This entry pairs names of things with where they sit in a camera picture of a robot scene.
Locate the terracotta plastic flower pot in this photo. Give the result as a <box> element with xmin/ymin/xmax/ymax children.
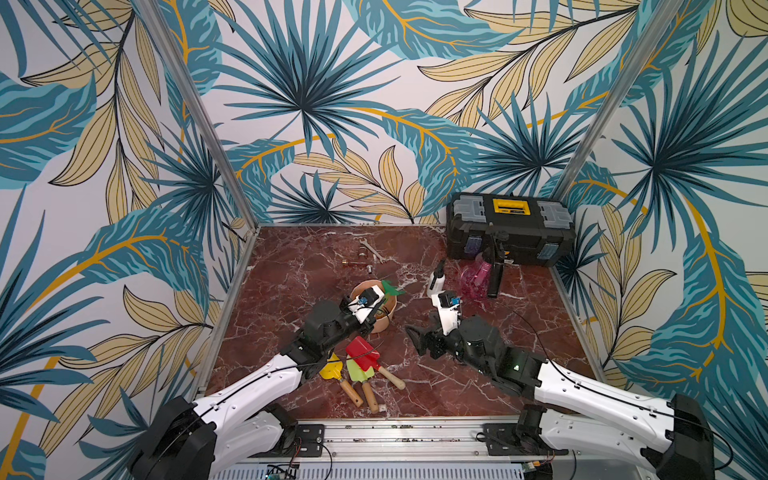
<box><xmin>351</xmin><ymin>280</ymin><xmax>397</xmax><ymax>330</ymax></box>

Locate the green toy rake wooden handle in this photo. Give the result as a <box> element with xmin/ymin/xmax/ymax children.
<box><xmin>381</xmin><ymin>280</ymin><xmax>404</xmax><ymax>297</ymax></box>

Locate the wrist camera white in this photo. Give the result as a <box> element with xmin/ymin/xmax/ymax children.
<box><xmin>348</xmin><ymin>285</ymin><xmax>386</xmax><ymax>325</ymax></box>
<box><xmin>431</xmin><ymin>290</ymin><xmax>461</xmax><ymax>336</ymax></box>

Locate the pink spray bottle black nozzle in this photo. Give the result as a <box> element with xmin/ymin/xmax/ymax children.
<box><xmin>460</xmin><ymin>232</ymin><xmax>509</xmax><ymax>301</ymax></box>

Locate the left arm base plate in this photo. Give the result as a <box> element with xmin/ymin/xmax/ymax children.
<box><xmin>263</xmin><ymin>423</ymin><xmax>326</xmax><ymax>459</ymax></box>

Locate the black yellow plastic toolbox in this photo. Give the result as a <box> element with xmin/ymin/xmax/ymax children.
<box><xmin>446</xmin><ymin>192</ymin><xmax>576</xmax><ymax>267</ymax></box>

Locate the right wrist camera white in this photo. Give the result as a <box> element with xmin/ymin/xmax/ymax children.
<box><xmin>431</xmin><ymin>290</ymin><xmax>461</xmax><ymax>336</ymax></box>

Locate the aluminium front rail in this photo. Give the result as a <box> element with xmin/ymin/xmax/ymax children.
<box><xmin>140</xmin><ymin>416</ymin><xmax>661</xmax><ymax>480</ymax></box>

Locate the red toy shovel wooden handle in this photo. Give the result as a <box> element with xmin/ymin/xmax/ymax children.
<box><xmin>346</xmin><ymin>336</ymin><xmax>406</xmax><ymax>390</ymax></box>

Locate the white spray bottle black nozzle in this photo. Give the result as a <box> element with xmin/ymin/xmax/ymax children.
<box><xmin>426</xmin><ymin>259</ymin><xmax>446</xmax><ymax>297</ymax></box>

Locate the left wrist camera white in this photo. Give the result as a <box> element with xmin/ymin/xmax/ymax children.
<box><xmin>348</xmin><ymin>285</ymin><xmax>386</xmax><ymax>325</ymax></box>

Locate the silver open-end wrench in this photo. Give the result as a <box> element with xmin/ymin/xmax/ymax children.
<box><xmin>359</xmin><ymin>239</ymin><xmax>386</xmax><ymax>263</ymax></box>

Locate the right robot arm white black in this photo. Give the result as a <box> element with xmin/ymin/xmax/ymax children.
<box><xmin>405</xmin><ymin>316</ymin><xmax>720</xmax><ymax>479</ymax></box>

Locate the yellow toy shovel wooden handle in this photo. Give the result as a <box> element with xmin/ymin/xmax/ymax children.
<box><xmin>319</xmin><ymin>353</ymin><xmax>363</xmax><ymax>407</ymax></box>

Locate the light green toy spade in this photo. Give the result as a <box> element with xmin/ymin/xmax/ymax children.
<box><xmin>346</xmin><ymin>360</ymin><xmax>380</xmax><ymax>414</ymax></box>

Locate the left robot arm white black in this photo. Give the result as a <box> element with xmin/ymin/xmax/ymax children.
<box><xmin>127</xmin><ymin>296</ymin><xmax>385</xmax><ymax>479</ymax></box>

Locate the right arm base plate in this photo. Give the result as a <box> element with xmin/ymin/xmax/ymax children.
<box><xmin>475</xmin><ymin>423</ymin><xmax>569</xmax><ymax>458</ymax></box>

